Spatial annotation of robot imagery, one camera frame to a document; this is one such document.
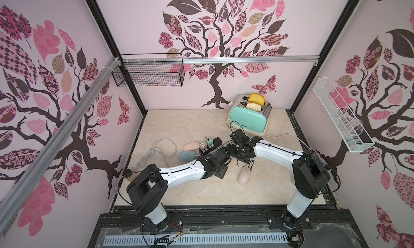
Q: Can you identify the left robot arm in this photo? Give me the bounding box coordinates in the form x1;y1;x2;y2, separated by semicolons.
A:
126;147;231;231

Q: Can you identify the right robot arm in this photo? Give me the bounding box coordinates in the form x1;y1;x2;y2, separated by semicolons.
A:
226;129;331;229

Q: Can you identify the pink mouse right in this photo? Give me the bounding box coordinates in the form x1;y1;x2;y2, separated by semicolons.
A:
237;167;252;186

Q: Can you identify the pink mouse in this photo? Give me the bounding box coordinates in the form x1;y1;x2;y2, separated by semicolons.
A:
183;141;201;152
237;167;252;186

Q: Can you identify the pink mouse top left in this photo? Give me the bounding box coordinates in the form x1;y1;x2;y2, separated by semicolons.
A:
183;141;201;152

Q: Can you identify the blue mouse top left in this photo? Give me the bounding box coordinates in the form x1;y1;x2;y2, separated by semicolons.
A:
177;151;196;162

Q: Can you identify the black power strip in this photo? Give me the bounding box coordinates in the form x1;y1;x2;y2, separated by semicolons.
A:
198;137;222;155

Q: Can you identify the mint green toaster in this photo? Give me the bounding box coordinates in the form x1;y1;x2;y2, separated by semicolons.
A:
227;94;272;136

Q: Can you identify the pale toast slice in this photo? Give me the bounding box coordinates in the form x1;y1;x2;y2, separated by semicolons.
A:
246;102;262;112

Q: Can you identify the yellow toast slice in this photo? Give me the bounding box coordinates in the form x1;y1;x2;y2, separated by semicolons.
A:
248;93;266;106

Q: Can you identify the small brown jar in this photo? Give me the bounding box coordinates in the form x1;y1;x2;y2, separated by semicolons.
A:
122;169;134;182

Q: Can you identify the pink power strip cord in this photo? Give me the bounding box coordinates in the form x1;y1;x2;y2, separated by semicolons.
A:
258;131;316;158

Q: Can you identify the grey coiled cable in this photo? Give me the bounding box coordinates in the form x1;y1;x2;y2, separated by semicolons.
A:
137;137;178;169

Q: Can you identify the white slotted cable duct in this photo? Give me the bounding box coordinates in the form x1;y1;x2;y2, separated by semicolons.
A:
101;232;289;248

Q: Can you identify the black wire basket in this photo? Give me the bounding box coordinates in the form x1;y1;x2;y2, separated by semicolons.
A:
112;51;185;87

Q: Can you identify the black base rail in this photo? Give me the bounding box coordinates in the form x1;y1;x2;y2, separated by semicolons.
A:
88;205;367;248

